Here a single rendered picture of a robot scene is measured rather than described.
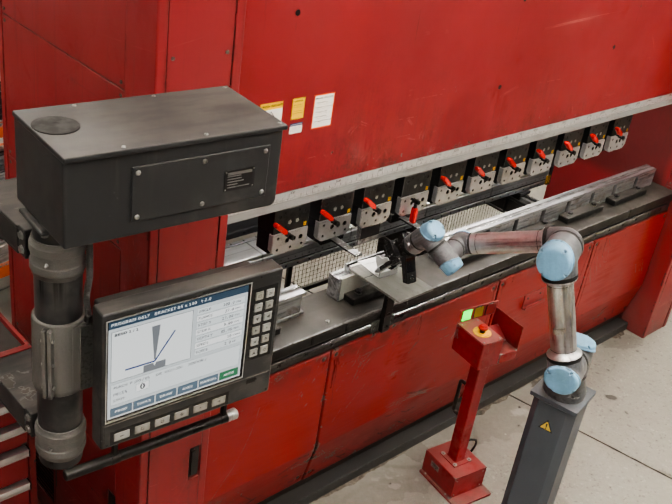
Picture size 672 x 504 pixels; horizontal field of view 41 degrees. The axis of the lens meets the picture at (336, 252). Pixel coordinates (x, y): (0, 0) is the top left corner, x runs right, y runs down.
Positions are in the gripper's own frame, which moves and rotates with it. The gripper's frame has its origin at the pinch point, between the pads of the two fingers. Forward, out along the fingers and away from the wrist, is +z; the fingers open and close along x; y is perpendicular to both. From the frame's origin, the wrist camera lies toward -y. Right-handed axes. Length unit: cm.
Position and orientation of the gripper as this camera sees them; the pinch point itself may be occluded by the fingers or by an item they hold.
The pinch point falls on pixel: (384, 270)
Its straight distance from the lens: 333.7
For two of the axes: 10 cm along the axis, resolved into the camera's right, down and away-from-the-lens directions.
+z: -4.8, 3.6, 8.0
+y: -3.6, -9.1, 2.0
